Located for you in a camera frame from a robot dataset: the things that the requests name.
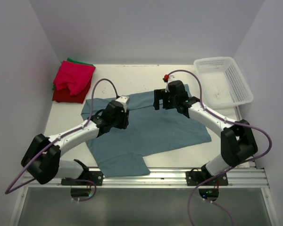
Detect blue-grey t shirt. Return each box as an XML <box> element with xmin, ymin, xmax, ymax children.
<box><xmin>86</xmin><ymin>91</ymin><xmax>211</xmax><ymax>177</ymax></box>

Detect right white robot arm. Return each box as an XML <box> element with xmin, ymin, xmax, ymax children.
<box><xmin>153</xmin><ymin>81</ymin><xmax>258</xmax><ymax>185</ymax></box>

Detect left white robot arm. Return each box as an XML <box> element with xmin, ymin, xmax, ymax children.
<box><xmin>21</xmin><ymin>96</ymin><xmax>129</xmax><ymax>185</ymax></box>

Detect white plastic basket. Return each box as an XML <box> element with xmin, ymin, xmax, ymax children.
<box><xmin>193</xmin><ymin>56</ymin><xmax>254</xmax><ymax>109</ymax></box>

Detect red folded t shirt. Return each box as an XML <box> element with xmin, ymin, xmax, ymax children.
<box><xmin>52</xmin><ymin>58</ymin><xmax>96</xmax><ymax>104</ymax></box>

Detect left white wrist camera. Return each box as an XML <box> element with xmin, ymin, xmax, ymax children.
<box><xmin>116</xmin><ymin>96</ymin><xmax>130</xmax><ymax>112</ymax></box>

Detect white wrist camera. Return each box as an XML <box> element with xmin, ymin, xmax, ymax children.
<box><xmin>116</xmin><ymin>96</ymin><xmax>130</xmax><ymax>112</ymax></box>
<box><xmin>163</xmin><ymin>74</ymin><xmax>175</xmax><ymax>92</ymax></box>

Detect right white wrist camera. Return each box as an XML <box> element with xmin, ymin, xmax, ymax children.
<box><xmin>163</xmin><ymin>74</ymin><xmax>175</xmax><ymax>92</ymax></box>

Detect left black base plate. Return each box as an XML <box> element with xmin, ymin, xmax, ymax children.
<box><xmin>61</xmin><ymin>171</ymin><xmax>104</xmax><ymax>186</ymax></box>

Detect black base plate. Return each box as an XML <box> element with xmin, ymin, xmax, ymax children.
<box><xmin>61</xmin><ymin>171</ymin><xmax>104</xmax><ymax>186</ymax></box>
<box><xmin>185</xmin><ymin>168</ymin><xmax>229</xmax><ymax>186</ymax></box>

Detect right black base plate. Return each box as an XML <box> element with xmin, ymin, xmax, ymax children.
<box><xmin>185</xmin><ymin>168</ymin><xmax>229</xmax><ymax>186</ymax></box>

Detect aluminium mounting rail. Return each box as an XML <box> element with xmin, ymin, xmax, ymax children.
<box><xmin>21</xmin><ymin>166</ymin><xmax>267</xmax><ymax>189</ymax></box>

